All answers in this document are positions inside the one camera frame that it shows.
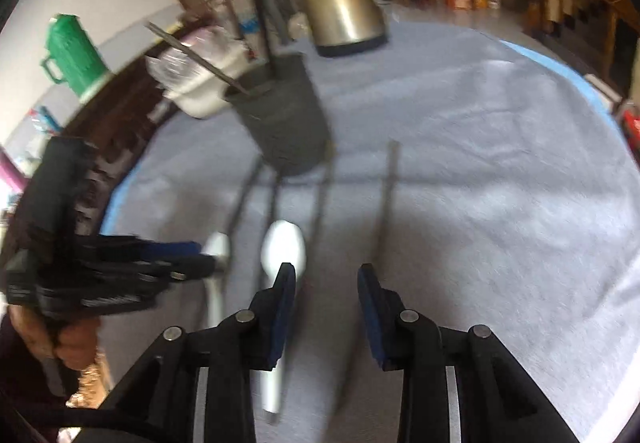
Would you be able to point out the white plastic basin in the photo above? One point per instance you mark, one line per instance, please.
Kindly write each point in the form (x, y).
(205, 95)

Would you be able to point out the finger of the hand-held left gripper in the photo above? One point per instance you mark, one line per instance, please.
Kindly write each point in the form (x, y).
(165, 249)
(165, 273)

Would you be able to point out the person's left forearm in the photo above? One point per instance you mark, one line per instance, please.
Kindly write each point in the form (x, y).
(20, 388)

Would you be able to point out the blue under cloth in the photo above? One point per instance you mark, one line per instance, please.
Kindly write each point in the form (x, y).
(585, 83)

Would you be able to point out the grey tablecloth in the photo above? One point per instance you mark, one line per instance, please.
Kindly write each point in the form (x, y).
(475, 198)

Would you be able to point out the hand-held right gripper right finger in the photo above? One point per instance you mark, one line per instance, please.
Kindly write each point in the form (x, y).
(372, 323)

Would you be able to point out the white ceramic spoon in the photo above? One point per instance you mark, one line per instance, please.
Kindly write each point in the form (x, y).
(282, 248)
(217, 248)

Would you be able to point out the green plastic jug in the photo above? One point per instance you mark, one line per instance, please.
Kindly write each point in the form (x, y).
(75, 53)

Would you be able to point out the person's left hand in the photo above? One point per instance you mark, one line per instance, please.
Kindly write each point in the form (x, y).
(75, 343)

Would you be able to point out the dark grey utensil holder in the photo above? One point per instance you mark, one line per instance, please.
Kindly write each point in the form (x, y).
(285, 123)

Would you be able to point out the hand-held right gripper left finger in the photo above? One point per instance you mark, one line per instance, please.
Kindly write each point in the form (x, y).
(276, 323)

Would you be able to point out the clear plastic bag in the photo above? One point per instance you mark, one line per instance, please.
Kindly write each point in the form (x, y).
(192, 50)

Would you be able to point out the dark wooden cabinet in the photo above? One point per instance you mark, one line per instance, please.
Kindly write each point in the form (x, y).
(125, 133)

